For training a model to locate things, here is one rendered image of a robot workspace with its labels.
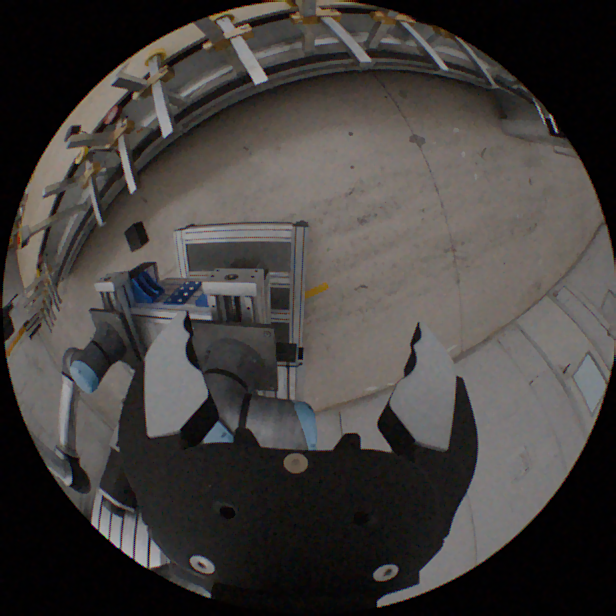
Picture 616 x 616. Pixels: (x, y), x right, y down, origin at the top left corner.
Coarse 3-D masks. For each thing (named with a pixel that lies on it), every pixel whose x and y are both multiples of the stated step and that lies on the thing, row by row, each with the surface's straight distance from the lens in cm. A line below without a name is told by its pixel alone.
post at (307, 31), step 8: (304, 0) 71; (312, 0) 72; (304, 8) 74; (312, 8) 74; (312, 24) 81; (304, 32) 83; (312, 32) 84; (304, 40) 87; (312, 40) 88; (304, 48) 92; (312, 48) 93
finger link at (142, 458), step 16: (144, 368) 10; (144, 384) 9; (128, 400) 9; (144, 400) 9; (128, 416) 9; (144, 416) 8; (128, 432) 8; (144, 432) 8; (128, 448) 8; (144, 448) 8; (160, 448) 7; (176, 448) 7; (128, 464) 8; (144, 464) 7; (160, 464) 7; (128, 480) 8; (144, 480) 7; (144, 496) 7; (144, 512) 7
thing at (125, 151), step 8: (120, 120) 99; (120, 136) 94; (120, 144) 92; (128, 144) 91; (120, 152) 91; (128, 152) 88; (128, 160) 86; (128, 168) 84; (128, 176) 83; (136, 176) 84; (128, 184) 83; (136, 184) 81
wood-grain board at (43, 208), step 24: (336, 0) 105; (192, 24) 111; (240, 24) 94; (144, 48) 123; (168, 48) 102; (144, 72) 100; (96, 96) 132; (120, 96) 104; (72, 120) 154; (96, 120) 114; (48, 168) 174; (24, 216) 265; (48, 216) 158; (24, 264) 289
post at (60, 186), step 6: (102, 174) 119; (66, 180) 108; (72, 180) 109; (78, 180) 110; (84, 180) 111; (96, 180) 118; (102, 180) 121; (48, 186) 104; (54, 186) 104; (60, 186) 105; (66, 186) 107; (72, 186) 110; (42, 192) 103; (48, 192) 102; (54, 192) 105
